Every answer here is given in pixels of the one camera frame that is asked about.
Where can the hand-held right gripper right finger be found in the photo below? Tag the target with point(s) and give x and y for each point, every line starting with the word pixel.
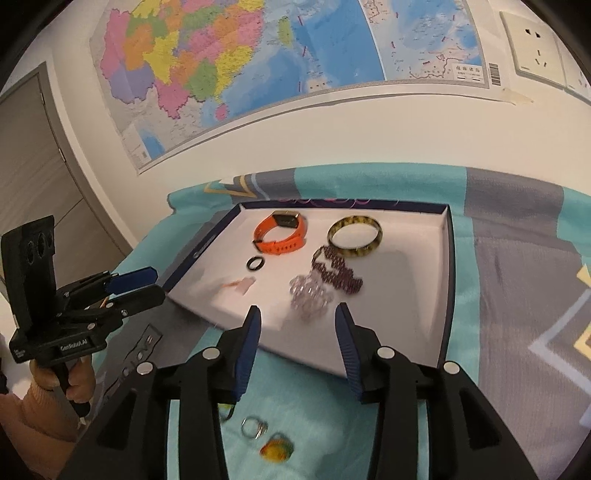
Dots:
pixel 348 350

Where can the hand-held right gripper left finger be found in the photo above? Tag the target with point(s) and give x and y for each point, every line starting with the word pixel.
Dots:
pixel 247 350

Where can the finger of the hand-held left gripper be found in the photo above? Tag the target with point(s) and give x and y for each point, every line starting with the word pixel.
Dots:
pixel 143 297
pixel 134 278

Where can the pink small clip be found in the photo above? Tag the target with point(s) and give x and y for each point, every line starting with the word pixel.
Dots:
pixel 244 285

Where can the dark blue cardboard box tray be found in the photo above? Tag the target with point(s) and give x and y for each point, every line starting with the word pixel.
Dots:
pixel 406 300

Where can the tortoiseshell bangle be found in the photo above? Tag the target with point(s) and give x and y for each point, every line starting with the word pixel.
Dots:
pixel 355 253

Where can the orange smartwatch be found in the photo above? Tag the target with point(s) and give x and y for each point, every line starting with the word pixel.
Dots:
pixel 277 247

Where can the person's left forearm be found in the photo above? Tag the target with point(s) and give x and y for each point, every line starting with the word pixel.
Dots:
pixel 27 443

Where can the person's left hand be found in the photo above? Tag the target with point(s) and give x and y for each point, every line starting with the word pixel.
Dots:
pixel 83 378

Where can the grey door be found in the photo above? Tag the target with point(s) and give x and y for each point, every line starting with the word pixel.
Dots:
pixel 37 161

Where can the clear tape strip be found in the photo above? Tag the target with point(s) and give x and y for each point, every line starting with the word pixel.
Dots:
pixel 517 96

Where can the colourful wall map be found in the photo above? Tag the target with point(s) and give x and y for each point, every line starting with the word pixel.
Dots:
pixel 231 69

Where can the white wall socket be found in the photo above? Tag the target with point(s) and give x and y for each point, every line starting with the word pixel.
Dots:
pixel 535 46
pixel 577 69

